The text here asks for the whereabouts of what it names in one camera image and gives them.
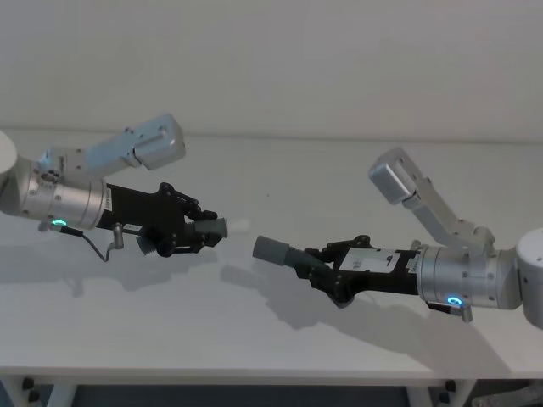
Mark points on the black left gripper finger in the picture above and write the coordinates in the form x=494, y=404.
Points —
x=186, y=201
x=186, y=246

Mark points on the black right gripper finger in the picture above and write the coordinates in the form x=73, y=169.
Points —
x=324, y=280
x=339, y=246

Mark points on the black table bolt knob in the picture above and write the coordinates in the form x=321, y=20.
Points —
x=33, y=397
x=27, y=383
x=450, y=386

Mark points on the grey threaded pipe fitting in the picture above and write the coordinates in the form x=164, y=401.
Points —
x=212, y=227

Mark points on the small white plastic piece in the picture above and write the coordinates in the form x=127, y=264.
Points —
x=238, y=225

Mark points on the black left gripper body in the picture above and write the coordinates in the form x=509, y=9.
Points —
x=140, y=212

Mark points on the white table leg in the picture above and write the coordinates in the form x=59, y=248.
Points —
x=59, y=394
x=462, y=394

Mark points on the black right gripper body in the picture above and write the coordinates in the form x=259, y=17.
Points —
x=382, y=275

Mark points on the grey plastic pipe tube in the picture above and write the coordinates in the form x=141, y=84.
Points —
x=275, y=250

